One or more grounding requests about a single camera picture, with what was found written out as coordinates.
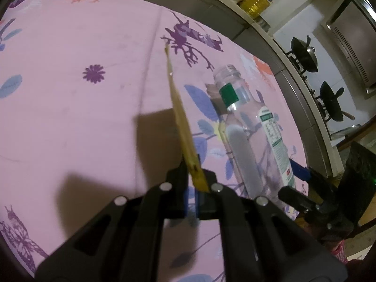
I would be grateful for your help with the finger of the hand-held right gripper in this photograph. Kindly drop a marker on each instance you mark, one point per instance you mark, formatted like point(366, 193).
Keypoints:
point(299, 171)
point(296, 198)

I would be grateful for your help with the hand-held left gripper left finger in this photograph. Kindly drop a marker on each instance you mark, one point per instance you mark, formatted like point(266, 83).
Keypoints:
point(185, 202)

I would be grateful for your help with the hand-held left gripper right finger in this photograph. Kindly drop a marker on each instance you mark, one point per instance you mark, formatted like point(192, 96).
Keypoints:
point(202, 204)

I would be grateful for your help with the clear plastic bottle green label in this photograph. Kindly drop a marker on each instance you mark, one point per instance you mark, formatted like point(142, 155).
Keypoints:
point(243, 141)

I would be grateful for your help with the yellow cat print snack packet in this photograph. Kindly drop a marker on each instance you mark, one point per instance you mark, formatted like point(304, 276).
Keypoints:
point(183, 123)

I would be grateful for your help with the gas stove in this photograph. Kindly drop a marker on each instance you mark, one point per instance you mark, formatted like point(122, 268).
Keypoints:
point(301, 66)

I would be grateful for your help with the black wok with lid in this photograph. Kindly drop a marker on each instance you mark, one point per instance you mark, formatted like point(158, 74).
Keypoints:
point(305, 55)

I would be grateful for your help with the steel range hood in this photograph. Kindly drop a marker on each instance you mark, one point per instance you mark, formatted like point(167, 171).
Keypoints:
point(355, 35)

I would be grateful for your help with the kitchen counter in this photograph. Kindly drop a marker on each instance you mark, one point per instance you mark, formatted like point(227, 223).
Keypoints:
point(258, 25)

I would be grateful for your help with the yellow cooking oil bottle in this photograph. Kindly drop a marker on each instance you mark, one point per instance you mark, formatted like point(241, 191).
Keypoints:
point(254, 4)

